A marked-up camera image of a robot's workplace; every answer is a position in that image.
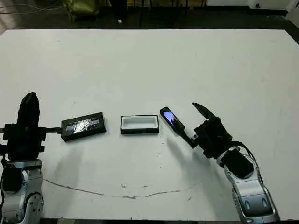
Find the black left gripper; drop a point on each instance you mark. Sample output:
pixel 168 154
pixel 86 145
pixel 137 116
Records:
pixel 23 142

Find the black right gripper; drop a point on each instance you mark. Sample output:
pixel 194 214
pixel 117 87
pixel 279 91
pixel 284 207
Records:
pixel 213 137

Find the black slim camera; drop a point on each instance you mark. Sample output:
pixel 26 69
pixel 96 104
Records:
pixel 172 120

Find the black box lid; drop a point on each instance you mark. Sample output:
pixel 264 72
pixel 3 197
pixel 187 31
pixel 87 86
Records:
pixel 84 128

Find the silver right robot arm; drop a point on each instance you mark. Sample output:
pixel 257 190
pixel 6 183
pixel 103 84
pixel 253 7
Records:
pixel 252 193

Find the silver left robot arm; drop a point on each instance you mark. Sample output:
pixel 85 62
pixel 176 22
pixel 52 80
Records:
pixel 32 179

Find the black box base white insert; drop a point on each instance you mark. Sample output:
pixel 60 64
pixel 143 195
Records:
pixel 140 131

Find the white box with black knob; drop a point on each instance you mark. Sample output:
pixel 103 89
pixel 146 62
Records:
pixel 271 3

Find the green woven bag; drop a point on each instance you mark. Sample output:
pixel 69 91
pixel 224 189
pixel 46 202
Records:
pixel 80 10

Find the black upright stand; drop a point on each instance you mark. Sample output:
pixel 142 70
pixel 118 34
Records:
pixel 120 10

